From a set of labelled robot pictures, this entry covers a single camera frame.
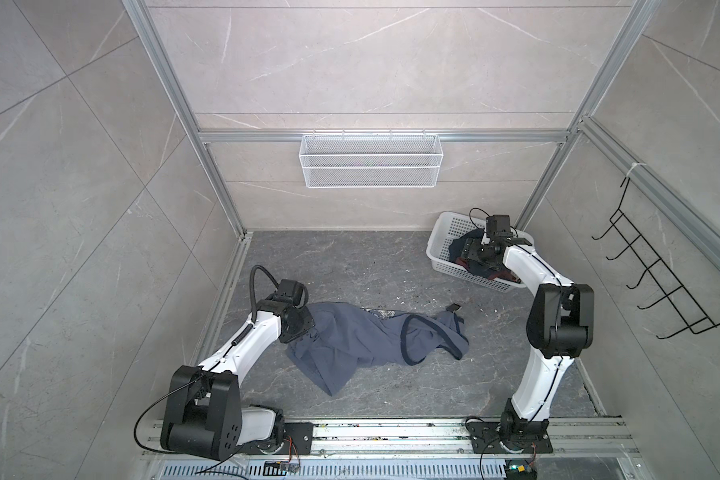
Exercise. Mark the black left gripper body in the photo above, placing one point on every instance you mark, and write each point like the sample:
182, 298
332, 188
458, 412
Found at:
304, 321

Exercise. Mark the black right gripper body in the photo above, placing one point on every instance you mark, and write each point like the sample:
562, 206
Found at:
479, 252

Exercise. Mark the blue-grey tank top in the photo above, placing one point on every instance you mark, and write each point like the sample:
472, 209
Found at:
346, 338

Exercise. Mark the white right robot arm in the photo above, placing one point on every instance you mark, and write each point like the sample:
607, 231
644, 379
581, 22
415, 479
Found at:
559, 327

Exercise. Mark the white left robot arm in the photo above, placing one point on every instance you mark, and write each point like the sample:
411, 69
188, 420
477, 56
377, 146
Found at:
204, 415

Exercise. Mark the dark navy tank top pile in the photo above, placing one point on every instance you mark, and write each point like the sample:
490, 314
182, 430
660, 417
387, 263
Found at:
457, 245

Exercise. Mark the white plastic laundry basket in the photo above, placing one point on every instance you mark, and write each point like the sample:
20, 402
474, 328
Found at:
448, 227

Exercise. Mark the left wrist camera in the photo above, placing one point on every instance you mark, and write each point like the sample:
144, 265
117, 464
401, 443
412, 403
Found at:
292, 293

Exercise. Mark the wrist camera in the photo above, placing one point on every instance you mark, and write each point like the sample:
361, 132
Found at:
498, 228
292, 293

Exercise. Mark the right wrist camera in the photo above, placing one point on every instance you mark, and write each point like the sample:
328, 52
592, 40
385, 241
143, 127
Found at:
498, 228

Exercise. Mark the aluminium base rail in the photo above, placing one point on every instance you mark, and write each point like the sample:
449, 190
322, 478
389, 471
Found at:
448, 437

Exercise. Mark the grey slotted cable duct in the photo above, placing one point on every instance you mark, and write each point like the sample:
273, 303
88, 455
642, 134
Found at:
444, 468

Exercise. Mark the white wire mesh wall basket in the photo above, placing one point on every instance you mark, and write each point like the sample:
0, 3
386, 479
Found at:
353, 161

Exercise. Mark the black wire hook rack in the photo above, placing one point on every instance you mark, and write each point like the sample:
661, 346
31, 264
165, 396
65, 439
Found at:
693, 317

